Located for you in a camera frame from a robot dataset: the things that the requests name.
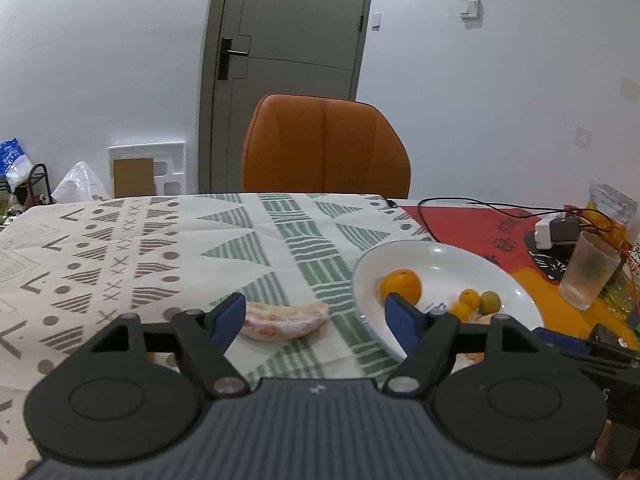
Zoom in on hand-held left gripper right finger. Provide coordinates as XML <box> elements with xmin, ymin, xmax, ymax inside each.
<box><xmin>384</xmin><ymin>292</ymin><xmax>546</xmax><ymax>398</ymax></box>

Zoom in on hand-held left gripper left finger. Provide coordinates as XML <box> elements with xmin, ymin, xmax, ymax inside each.
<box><xmin>82</xmin><ymin>292</ymin><xmax>251</xmax><ymax>401</ymax></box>

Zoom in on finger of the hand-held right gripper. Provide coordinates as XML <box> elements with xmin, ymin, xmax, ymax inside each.
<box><xmin>531</xmin><ymin>326</ymin><xmax>586</xmax><ymax>357</ymax></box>
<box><xmin>575</xmin><ymin>337</ymin><xmax>638</xmax><ymax>375</ymax></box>

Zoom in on large orange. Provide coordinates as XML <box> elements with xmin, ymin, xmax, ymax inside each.
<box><xmin>380</xmin><ymin>269</ymin><xmax>423</xmax><ymax>306</ymax></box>

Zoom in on white plate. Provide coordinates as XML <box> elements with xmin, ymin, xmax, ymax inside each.
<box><xmin>352</xmin><ymin>241</ymin><xmax>545</xmax><ymax>361</ymax></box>

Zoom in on small orange kumquat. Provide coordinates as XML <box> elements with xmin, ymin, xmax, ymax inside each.
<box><xmin>459</xmin><ymin>288</ymin><xmax>482</xmax><ymax>318</ymax></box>

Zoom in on frosted plastic cup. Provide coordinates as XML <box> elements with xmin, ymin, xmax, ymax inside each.
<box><xmin>559</xmin><ymin>232</ymin><xmax>621</xmax><ymax>311</ymax></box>

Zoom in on black round coaster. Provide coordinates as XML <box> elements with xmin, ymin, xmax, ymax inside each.
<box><xmin>522</xmin><ymin>230</ymin><xmax>571</xmax><ymax>286</ymax></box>

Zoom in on white charger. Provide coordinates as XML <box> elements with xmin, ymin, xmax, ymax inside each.
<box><xmin>534</xmin><ymin>212</ymin><xmax>568</xmax><ymax>250</ymax></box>

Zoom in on patterned tablecloth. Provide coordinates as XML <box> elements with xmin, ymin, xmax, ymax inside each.
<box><xmin>0</xmin><ymin>191</ymin><xmax>441</xmax><ymax>461</ymax></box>

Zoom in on small grey box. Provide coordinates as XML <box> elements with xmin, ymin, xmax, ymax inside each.
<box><xmin>550</xmin><ymin>217</ymin><xmax>583</xmax><ymax>247</ymax></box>

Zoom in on red orange table mat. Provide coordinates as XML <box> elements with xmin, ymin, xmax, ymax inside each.
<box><xmin>400</xmin><ymin>204</ymin><xmax>640</xmax><ymax>351</ymax></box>

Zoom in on yellow snack packet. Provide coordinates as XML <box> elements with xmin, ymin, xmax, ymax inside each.
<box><xmin>582</xmin><ymin>179</ymin><xmax>633</xmax><ymax>241</ymax></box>

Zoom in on white foam packaging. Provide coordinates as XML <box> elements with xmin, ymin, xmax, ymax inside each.
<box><xmin>107</xmin><ymin>141</ymin><xmax>187</xmax><ymax>198</ymax></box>

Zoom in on brown cardboard sheet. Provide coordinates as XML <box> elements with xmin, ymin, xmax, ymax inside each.
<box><xmin>113</xmin><ymin>158</ymin><xmax>155</xmax><ymax>198</ymax></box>

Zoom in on orange chair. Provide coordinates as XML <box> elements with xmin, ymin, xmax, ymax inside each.
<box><xmin>241</xmin><ymin>93</ymin><xmax>412</xmax><ymax>199</ymax></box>

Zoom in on white plastic bag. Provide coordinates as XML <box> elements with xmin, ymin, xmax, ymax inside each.
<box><xmin>51</xmin><ymin>161</ymin><xmax>110</xmax><ymax>203</ymax></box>

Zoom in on black metal rack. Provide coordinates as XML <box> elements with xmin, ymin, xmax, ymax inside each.
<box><xmin>7</xmin><ymin>162</ymin><xmax>53</xmax><ymax>207</ymax></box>

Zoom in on blue plastic bag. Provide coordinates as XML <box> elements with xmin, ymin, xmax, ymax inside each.
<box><xmin>0</xmin><ymin>139</ymin><xmax>33</xmax><ymax>191</ymax></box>

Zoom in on grey door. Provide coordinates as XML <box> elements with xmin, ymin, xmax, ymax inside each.
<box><xmin>197</xmin><ymin>0</ymin><xmax>377</xmax><ymax>195</ymax></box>

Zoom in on red thin wires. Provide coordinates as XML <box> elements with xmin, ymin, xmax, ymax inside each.
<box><xmin>565</xmin><ymin>205</ymin><xmax>640</xmax><ymax>261</ymax></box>

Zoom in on black cable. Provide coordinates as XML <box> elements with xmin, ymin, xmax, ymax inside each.
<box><xmin>387</xmin><ymin>197</ymin><xmax>551</xmax><ymax>243</ymax></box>

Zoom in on black door lock handle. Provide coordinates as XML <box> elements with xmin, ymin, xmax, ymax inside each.
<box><xmin>217</xmin><ymin>37</ymin><xmax>251</xmax><ymax>81</ymax></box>

